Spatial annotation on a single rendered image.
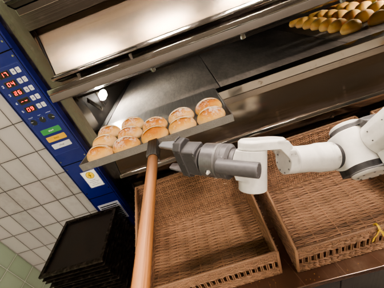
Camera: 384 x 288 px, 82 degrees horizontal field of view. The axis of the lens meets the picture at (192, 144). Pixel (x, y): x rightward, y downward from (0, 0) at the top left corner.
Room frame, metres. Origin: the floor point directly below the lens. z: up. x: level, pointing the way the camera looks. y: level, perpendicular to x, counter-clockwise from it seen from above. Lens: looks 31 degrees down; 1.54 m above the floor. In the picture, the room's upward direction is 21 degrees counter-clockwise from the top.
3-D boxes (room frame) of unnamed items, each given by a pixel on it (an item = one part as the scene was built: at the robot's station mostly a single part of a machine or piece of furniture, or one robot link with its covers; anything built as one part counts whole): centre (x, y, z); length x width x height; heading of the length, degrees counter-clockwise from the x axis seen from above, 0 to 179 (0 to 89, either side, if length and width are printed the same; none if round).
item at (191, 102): (0.83, 0.10, 1.19); 0.55 x 0.36 x 0.03; 84
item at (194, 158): (0.48, -0.01, 1.19); 0.12 x 0.10 x 0.13; 49
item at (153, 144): (0.61, 0.12, 1.20); 0.09 x 0.04 x 0.03; 174
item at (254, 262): (0.68, 0.11, 0.72); 0.56 x 0.49 x 0.28; 86
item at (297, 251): (0.62, -0.49, 0.72); 0.56 x 0.49 x 0.28; 85
